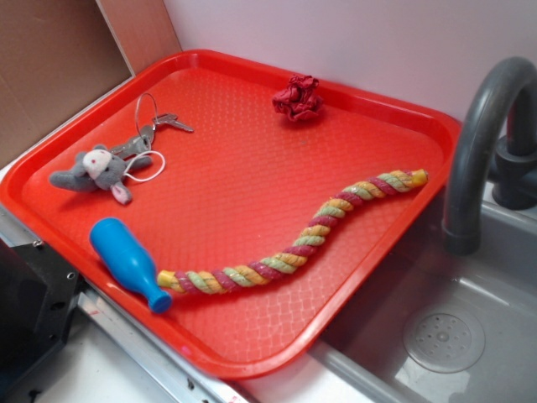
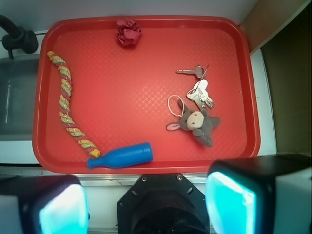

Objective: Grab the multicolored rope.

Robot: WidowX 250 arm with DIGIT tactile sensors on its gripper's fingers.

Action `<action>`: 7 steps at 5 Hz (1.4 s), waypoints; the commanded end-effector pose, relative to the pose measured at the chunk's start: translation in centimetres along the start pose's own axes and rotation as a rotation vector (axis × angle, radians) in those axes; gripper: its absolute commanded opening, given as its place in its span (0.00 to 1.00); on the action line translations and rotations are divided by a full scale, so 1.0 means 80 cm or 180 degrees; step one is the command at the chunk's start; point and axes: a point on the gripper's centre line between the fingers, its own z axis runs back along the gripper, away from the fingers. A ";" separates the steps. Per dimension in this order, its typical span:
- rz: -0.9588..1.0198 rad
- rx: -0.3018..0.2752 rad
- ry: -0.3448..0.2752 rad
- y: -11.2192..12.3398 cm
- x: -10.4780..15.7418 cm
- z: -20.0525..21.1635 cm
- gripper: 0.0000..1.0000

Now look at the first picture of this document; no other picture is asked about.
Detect crumpled red cloth ball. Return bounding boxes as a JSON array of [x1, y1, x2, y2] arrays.
[[272, 75, 324, 122]]

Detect dark grey faucet handle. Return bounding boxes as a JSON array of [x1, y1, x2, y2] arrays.
[[493, 95, 536, 210]]

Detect red plastic tray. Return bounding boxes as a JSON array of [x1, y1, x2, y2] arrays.
[[1, 50, 461, 379]]

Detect blue plastic toy bottle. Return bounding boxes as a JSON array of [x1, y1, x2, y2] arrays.
[[89, 217, 172, 314]]

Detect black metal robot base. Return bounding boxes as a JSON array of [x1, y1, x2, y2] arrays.
[[1, 242, 81, 401]]

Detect brown cardboard panel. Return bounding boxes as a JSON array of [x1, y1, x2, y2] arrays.
[[1, 1, 181, 166]]

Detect grey plush mouse keychain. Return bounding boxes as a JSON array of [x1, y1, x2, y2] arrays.
[[49, 145, 166, 206]]

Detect sink drain strainer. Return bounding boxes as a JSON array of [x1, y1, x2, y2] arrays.
[[403, 306, 486, 374]]

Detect multicolored twisted rope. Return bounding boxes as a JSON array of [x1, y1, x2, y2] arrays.
[[157, 168, 430, 296]]

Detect grey toy faucet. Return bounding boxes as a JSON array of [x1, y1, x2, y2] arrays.
[[442, 57, 536, 255]]

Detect grey toy sink basin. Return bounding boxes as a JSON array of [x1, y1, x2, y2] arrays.
[[309, 180, 537, 403]]

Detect silver keys on ring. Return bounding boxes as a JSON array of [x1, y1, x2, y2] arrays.
[[110, 92, 195, 160]]

